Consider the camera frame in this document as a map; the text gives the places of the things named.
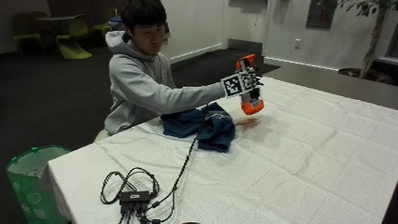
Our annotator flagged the the person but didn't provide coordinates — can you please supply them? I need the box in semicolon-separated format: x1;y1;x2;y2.
104;0;228;136

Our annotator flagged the dark wall panel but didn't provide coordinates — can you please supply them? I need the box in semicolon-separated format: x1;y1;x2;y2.
305;0;338;31

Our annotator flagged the black hub box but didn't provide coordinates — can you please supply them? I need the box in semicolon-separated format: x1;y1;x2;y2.
118;190;152;205

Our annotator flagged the dark green chair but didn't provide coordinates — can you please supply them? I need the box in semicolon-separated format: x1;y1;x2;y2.
11;11;47;54

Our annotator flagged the white marker cube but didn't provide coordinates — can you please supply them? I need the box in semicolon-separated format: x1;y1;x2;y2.
220;66;261;99

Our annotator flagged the blue object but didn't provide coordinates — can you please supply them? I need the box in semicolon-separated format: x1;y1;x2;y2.
106;16;126;32

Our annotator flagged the dark round table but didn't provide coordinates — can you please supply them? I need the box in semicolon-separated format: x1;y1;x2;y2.
33;15;77;35

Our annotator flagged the lime green chair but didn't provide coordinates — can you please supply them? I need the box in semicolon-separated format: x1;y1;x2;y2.
55;13;93;61

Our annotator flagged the orange bottle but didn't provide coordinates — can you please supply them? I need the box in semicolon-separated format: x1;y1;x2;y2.
234;53;266;116

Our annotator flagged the long black glove cable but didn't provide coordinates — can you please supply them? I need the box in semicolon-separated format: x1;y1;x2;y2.
153;104;214;224

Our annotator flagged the dark plant pot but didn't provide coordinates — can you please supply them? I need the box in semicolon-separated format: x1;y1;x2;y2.
337;67;395;85

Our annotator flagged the bundle of short black cables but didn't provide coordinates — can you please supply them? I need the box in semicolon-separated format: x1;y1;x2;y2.
118;202;162;224

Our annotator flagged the looped black cable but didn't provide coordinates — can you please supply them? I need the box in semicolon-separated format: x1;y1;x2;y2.
100;166;161;205

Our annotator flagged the yellow-green chair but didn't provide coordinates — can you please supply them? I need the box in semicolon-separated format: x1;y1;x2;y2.
91;7;120;39

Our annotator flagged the dark blue cloth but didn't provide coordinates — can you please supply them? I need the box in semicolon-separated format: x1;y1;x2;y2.
160;102;237;153

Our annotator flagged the tree trunk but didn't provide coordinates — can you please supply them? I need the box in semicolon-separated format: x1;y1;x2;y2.
358;6;389;78

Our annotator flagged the white tablecloth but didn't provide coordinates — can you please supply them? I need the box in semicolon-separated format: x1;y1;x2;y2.
47;76;398;224

